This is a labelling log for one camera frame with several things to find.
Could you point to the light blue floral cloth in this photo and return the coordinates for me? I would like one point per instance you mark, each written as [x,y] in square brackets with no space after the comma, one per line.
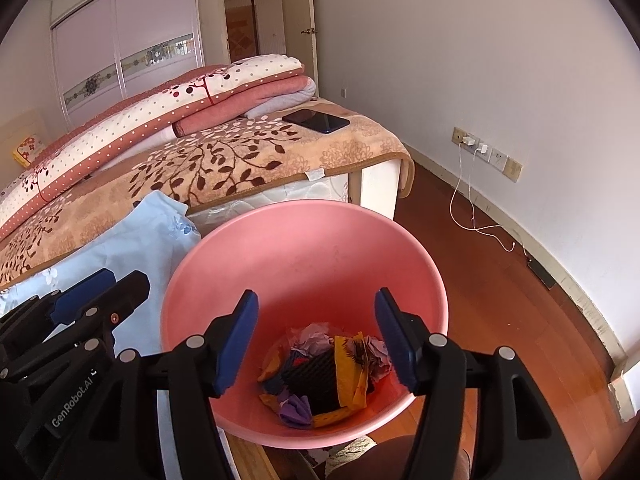
[153,239]

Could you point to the wall socket strip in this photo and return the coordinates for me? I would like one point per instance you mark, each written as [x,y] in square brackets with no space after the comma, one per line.
[508,166]

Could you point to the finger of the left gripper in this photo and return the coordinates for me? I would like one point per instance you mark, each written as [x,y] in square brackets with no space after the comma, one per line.
[37,317]
[97,320]

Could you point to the clear red snack bag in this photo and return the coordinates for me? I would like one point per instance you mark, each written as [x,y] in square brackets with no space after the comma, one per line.
[312,340]

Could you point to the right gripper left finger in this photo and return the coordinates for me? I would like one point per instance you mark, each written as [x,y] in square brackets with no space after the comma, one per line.
[198,370]

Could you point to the black smartphone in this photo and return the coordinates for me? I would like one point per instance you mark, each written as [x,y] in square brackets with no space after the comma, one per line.
[316,121]

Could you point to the polka dot folded quilt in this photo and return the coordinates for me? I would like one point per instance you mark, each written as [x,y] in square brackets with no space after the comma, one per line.
[113,132]

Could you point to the cream room door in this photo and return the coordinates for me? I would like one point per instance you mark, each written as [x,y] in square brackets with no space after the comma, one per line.
[300,34]

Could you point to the purple cloth pouch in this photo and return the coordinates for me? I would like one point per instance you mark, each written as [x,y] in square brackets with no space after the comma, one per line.
[294,411]

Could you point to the pink plastic trash bin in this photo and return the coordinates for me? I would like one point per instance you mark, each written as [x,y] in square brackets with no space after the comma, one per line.
[309,261]

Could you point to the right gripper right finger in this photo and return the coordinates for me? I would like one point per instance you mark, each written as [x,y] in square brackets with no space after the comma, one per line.
[517,435]

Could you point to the yellow red small pillow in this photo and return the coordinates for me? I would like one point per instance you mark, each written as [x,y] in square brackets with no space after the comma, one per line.
[28,150]

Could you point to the black foam fruit net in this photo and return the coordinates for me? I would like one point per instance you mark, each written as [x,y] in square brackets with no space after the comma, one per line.
[315,379]

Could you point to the white sliding door wardrobe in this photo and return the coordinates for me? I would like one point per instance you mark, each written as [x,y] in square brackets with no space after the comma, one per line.
[105,51]

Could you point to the pink folded blanket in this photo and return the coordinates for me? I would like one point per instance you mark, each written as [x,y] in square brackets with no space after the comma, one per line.
[252,103]

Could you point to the yellow plastic wrapper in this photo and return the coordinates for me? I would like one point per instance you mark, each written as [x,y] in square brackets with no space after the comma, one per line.
[352,379]

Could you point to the brown leaf pattern blanket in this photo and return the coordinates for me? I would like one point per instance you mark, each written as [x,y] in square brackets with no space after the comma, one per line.
[208,168]

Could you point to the red blue paper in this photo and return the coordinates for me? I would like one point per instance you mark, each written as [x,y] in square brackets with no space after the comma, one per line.
[371,353]

